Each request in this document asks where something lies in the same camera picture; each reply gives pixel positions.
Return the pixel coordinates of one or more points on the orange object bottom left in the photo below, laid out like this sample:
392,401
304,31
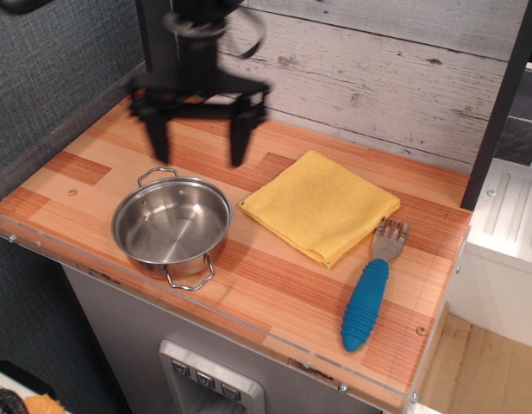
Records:
43,404

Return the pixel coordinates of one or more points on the dark grey left post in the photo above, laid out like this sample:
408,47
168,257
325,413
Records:
155,86

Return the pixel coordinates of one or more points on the yellow folded cloth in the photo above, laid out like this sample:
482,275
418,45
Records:
320,208

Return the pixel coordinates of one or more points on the dark grey post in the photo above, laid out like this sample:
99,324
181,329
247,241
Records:
501,109
155,86

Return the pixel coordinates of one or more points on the dark grey right post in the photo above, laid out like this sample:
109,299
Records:
501,109

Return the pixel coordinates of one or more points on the grey toy fridge cabinet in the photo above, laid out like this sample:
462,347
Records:
129,330

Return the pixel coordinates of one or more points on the stainless steel pot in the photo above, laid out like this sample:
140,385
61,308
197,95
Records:
174,227

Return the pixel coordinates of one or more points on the silver dispenser panel with buttons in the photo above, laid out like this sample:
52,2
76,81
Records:
200,385

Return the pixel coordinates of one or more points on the blue handled metal fork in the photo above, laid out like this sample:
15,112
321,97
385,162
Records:
362,310

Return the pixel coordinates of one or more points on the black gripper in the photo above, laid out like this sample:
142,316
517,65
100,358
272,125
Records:
204,90

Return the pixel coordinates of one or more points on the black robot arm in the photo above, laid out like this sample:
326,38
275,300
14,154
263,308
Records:
199,13

